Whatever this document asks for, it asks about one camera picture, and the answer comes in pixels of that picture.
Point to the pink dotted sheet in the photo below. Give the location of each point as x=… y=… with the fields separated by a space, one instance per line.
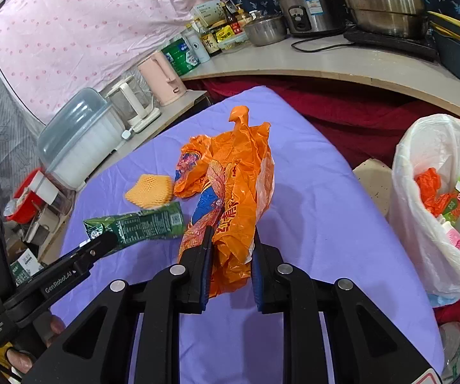
x=94 y=28

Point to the white plastic bottle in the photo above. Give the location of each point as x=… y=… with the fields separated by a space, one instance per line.
x=198 y=46

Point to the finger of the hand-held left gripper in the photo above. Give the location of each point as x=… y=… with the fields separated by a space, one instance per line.
x=94 y=248

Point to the green and white cardboard box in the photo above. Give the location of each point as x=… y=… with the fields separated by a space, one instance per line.
x=23 y=266

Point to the red plastic basin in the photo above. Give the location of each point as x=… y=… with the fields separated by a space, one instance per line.
x=25 y=208

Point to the curved wooden shelf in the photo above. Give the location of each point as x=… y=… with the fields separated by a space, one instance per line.
x=334 y=64

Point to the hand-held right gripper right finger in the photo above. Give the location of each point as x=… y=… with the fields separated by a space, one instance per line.
x=257 y=288

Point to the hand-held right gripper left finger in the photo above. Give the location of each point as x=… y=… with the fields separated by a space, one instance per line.
x=206 y=280

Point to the steel rice cooker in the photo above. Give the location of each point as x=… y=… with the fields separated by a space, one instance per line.
x=314 y=8

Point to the clear food container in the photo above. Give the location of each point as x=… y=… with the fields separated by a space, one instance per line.
x=234 y=43

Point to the green snack packet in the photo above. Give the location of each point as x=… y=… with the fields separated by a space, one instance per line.
x=146 y=224

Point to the black induction cooker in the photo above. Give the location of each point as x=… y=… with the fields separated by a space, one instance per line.
x=394 y=46

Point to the steel bowl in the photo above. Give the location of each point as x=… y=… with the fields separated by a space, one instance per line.
x=266 y=30

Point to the purple table cloth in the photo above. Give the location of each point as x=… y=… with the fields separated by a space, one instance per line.
x=314 y=208

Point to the small white plug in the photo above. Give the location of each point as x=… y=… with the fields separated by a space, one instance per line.
x=126 y=136

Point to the white dish rack grey lid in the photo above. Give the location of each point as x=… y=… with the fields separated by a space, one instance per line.
x=82 y=144

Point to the beige speckled board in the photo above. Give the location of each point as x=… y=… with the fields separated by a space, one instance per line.
x=370 y=184

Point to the glass electric kettle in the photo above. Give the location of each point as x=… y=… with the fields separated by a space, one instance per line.
x=128 y=100

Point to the yellow packet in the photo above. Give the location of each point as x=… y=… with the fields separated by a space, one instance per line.
x=224 y=32

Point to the low wooden side table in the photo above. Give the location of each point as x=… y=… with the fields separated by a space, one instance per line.
x=174 y=112

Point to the white and green tea box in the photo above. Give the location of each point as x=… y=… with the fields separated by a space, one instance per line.
x=210 y=14

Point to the white trash bag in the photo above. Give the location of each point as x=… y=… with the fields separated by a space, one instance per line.
x=414 y=228

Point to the brown bottle red label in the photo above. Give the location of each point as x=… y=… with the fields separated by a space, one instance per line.
x=232 y=20

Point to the white blender cup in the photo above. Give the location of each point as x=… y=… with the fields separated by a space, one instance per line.
x=48 y=190

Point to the person's left hand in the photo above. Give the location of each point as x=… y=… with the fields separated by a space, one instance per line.
x=57 y=326

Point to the pink electric kettle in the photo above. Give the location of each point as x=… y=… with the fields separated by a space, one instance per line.
x=158 y=76

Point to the large steel pot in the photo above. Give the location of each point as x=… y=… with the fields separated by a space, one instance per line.
x=382 y=4

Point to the green refill pouch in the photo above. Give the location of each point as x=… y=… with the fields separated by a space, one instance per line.
x=180 y=56

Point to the orange printed plastic bag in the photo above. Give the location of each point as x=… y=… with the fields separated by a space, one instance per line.
x=234 y=192

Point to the red plastic bag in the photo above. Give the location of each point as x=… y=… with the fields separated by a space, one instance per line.
x=430 y=188

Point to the small orange foam net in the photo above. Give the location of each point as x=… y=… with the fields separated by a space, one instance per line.
x=150 y=190

